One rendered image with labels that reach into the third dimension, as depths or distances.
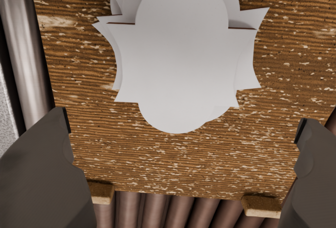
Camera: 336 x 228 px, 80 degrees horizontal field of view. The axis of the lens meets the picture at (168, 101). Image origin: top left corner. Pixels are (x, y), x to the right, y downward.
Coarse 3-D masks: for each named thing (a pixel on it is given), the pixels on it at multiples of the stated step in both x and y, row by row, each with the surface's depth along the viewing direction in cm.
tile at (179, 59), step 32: (160, 0) 15; (192, 0) 15; (128, 32) 16; (160, 32) 16; (192, 32) 16; (224, 32) 16; (128, 64) 18; (160, 64) 18; (192, 64) 18; (224, 64) 18; (128, 96) 19; (160, 96) 19; (192, 96) 19; (224, 96) 19; (160, 128) 21; (192, 128) 21
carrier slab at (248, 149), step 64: (64, 0) 20; (256, 0) 20; (320, 0) 19; (64, 64) 23; (256, 64) 23; (320, 64) 22; (128, 128) 27; (256, 128) 27; (192, 192) 33; (256, 192) 33
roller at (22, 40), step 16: (0, 0) 22; (16, 0) 22; (32, 0) 23; (0, 16) 23; (16, 16) 23; (32, 16) 23; (16, 32) 23; (32, 32) 24; (16, 48) 24; (32, 48) 25; (16, 64) 25; (32, 64) 26; (16, 80) 26; (32, 80) 26; (48, 80) 28; (32, 96) 27; (48, 96) 29; (32, 112) 28
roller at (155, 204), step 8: (144, 200) 40; (152, 200) 37; (160, 200) 37; (144, 208) 40; (152, 208) 38; (160, 208) 38; (144, 216) 40; (152, 216) 39; (160, 216) 40; (144, 224) 41; (152, 224) 40; (160, 224) 43
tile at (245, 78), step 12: (228, 0) 16; (228, 12) 16; (240, 12) 16; (252, 12) 16; (264, 12) 16; (228, 24) 17; (240, 24) 17; (252, 24) 17; (252, 36) 17; (252, 48) 18; (240, 60) 18; (252, 60) 18; (240, 72) 19; (252, 72) 19; (240, 84) 19; (252, 84) 19; (216, 108) 21
